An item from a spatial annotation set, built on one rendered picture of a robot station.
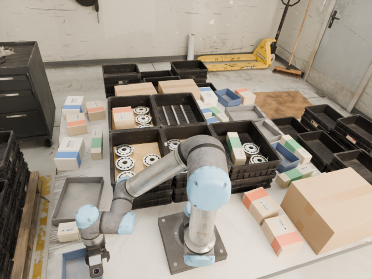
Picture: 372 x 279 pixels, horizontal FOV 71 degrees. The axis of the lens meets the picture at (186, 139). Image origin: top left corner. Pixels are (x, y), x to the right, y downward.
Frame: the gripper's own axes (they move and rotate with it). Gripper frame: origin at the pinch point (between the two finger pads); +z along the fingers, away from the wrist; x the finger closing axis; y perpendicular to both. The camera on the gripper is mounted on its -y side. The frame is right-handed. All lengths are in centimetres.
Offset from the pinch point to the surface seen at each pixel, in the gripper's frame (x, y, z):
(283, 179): -105, 22, -1
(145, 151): -30, 58, -8
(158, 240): -26.4, 8.2, 5.4
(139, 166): -25, 46, -8
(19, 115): 62, 176, 32
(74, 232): 9.9, 19.3, -0.6
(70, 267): 12.8, 6.3, 4.9
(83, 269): 7.3, 3.7, 5.0
